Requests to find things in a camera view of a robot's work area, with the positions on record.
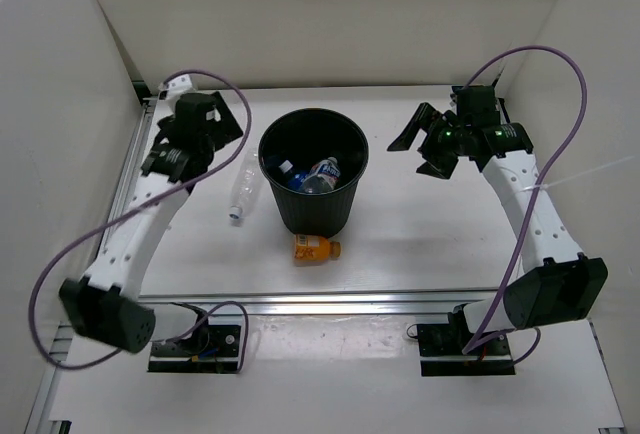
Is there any orange juice bottle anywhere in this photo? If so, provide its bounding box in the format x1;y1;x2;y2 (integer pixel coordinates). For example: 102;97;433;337
293;234;342;266

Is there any black plastic waste bin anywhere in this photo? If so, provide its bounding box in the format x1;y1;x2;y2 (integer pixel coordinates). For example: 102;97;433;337
258;108;369;238

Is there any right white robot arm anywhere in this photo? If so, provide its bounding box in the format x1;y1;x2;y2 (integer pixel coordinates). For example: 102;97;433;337
388;86;608;354

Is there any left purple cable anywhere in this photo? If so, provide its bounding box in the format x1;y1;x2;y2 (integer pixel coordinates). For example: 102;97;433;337
27;69;251;374

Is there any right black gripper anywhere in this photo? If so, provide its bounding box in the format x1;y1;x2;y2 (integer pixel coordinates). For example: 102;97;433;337
387;103;470;180

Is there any aluminium front rail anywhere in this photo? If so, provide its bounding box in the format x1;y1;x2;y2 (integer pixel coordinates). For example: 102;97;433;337
140;289;494;316

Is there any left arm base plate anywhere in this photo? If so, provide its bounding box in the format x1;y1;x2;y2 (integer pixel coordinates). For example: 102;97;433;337
147;323;244;374

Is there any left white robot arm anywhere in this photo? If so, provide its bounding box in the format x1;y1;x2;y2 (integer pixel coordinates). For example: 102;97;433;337
59;92;243;353

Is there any clear water bottle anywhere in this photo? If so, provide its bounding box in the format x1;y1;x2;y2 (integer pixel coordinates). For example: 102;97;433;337
228;148;262;224

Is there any clear bottle blue label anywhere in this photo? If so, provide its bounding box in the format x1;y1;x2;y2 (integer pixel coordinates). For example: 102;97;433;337
278;160;309;191

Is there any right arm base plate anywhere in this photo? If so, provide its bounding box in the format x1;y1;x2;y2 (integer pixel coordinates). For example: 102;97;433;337
407;318;516;377

